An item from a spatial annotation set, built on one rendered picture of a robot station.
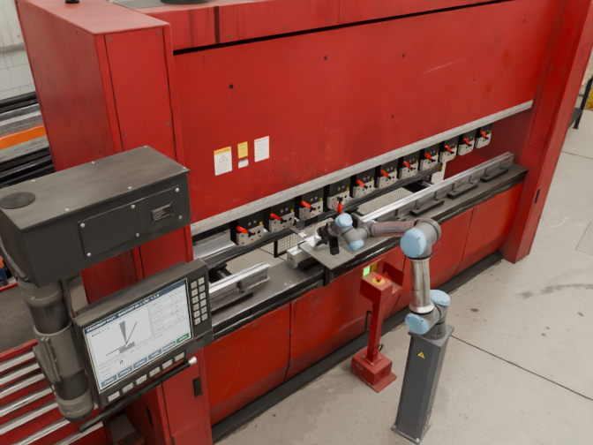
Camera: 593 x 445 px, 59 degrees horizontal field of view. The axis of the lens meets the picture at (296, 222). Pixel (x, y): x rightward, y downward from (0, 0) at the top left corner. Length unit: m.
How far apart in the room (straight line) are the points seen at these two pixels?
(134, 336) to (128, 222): 0.39
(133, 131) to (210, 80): 0.48
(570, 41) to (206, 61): 2.77
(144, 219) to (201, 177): 0.75
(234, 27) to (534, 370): 2.92
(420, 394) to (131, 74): 2.17
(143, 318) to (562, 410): 2.78
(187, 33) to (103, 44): 0.43
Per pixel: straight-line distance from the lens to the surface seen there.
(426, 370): 2.91
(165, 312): 1.79
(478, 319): 4.22
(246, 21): 2.22
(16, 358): 2.59
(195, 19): 2.10
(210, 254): 2.91
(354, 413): 3.40
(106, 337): 1.72
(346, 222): 2.62
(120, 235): 1.58
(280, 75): 2.40
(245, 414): 3.32
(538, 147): 4.46
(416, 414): 3.17
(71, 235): 1.52
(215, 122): 2.26
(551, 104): 4.34
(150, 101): 1.85
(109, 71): 1.78
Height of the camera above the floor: 2.65
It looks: 32 degrees down
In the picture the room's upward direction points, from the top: 1 degrees clockwise
